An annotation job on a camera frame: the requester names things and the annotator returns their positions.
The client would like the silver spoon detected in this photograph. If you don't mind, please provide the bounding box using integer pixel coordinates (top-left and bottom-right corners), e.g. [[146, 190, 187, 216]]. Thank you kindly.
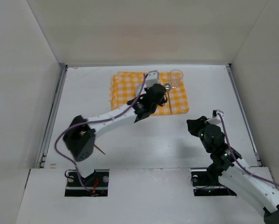
[[164, 83, 172, 114]]

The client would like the clear drinking glass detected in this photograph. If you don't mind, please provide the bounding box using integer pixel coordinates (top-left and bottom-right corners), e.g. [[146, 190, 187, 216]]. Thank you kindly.
[[169, 69, 184, 89]]

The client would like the yellow white checkered cloth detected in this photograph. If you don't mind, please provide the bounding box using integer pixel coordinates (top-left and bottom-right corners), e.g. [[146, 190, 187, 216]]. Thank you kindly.
[[110, 71, 189, 115]]

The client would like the white ceramic plate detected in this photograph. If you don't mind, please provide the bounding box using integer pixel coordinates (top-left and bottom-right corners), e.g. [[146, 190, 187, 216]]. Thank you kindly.
[[135, 84, 146, 96]]

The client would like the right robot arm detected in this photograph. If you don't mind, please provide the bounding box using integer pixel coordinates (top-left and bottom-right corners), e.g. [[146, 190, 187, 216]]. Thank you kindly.
[[186, 116, 279, 224]]

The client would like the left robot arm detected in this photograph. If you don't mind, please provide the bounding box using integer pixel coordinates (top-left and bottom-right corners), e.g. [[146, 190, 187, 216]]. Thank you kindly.
[[63, 84, 167, 178]]

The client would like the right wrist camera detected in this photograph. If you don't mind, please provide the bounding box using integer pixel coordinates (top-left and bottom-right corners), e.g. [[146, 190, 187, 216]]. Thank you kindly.
[[206, 109, 224, 125]]

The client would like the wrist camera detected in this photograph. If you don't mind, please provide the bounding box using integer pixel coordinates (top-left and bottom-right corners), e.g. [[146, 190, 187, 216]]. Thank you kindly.
[[206, 109, 224, 125], [145, 70, 160, 88]]

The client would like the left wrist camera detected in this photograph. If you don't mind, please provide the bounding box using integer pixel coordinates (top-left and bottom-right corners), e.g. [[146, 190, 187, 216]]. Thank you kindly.
[[145, 70, 160, 88]]

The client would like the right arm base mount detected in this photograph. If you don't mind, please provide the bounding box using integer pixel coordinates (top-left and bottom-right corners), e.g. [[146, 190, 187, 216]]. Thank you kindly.
[[190, 163, 237, 196]]

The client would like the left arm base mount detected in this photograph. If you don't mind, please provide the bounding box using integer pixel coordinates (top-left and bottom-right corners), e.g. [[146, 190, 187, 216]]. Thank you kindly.
[[64, 169, 109, 197]]

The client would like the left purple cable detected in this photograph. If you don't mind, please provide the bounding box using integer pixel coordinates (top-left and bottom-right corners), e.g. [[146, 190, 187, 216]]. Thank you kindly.
[[55, 73, 147, 192]]

